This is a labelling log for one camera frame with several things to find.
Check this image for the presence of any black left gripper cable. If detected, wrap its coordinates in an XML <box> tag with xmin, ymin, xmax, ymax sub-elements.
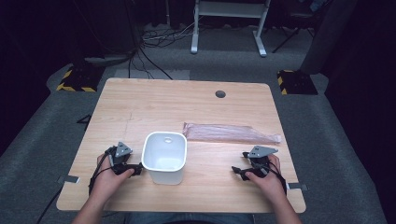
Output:
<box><xmin>88</xmin><ymin>147</ymin><xmax>116</xmax><ymax>196</ymax></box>

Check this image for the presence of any white plastic bin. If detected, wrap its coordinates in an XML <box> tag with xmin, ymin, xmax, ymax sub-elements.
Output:
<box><xmin>141</xmin><ymin>131</ymin><xmax>189</xmax><ymax>186</ymax></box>

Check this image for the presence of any black tripod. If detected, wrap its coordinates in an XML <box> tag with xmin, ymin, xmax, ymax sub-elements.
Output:
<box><xmin>272</xmin><ymin>12</ymin><xmax>316</xmax><ymax>54</ymax></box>

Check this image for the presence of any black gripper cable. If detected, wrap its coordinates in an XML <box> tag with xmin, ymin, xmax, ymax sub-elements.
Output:
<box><xmin>88</xmin><ymin>147</ymin><xmax>116</xmax><ymax>196</ymax></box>
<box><xmin>261</xmin><ymin>160</ymin><xmax>288</xmax><ymax>196</ymax></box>

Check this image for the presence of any white metal desk frame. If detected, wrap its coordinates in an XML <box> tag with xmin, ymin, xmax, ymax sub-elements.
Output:
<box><xmin>190</xmin><ymin>0</ymin><xmax>272</xmax><ymax>58</ymax></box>

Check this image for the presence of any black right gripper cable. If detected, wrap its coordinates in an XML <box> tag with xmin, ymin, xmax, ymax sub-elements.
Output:
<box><xmin>261</xmin><ymin>160</ymin><xmax>288</xmax><ymax>196</ymax></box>

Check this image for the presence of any clear pinkish plastic bag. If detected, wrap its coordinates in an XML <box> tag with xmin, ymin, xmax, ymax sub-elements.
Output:
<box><xmin>182</xmin><ymin>121</ymin><xmax>283</xmax><ymax>146</ymax></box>

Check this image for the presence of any person's right hand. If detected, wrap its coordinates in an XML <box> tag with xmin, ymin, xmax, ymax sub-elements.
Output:
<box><xmin>245</xmin><ymin>154</ymin><xmax>286</xmax><ymax>203</ymax></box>

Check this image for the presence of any person's left hand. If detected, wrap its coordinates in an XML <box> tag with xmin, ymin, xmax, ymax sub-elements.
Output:
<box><xmin>90</xmin><ymin>153</ymin><xmax>135</xmax><ymax>201</ymax></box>

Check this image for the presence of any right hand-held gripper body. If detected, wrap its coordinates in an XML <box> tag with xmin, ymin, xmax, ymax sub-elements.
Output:
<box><xmin>242</xmin><ymin>145</ymin><xmax>279</xmax><ymax>181</ymax></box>

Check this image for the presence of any black yellow striped stand base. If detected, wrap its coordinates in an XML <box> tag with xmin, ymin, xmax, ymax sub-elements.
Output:
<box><xmin>55</xmin><ymin>64</ymin><xmax>106</xmax><ymax>93</ymax></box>
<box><xmin>276</xmin><ymin>69</ymin><xmax>319</xmax><ymax>96</ymax></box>

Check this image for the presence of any tangle of floor cables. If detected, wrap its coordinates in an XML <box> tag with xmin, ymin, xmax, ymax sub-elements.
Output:
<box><xmin>140</xmin><ymin>21</ymin><xmax>201</xmax><ymax>49</ymax></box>

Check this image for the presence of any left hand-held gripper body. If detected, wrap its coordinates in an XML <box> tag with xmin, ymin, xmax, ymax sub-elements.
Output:
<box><xmin>105</xmin><ymin>141</ymin><xmax>135</xmax><ymax>175</ymax></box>

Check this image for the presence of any grey curtain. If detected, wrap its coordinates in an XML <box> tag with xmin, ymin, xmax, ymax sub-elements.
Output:
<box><xmin>299</xmin><ymin>0</ymin><xmax>360</xmax><ymax>76</ymax></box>

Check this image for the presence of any grey tape strip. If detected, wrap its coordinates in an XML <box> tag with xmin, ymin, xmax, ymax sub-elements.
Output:
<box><xmin>57</xmin><ymin>175</ymin><xmax>81</xmax><ymax>185</ymax></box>
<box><xmin>285</xmin><ymin>182</ymin><xmax>309</xmax><ymax>191</ymax></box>

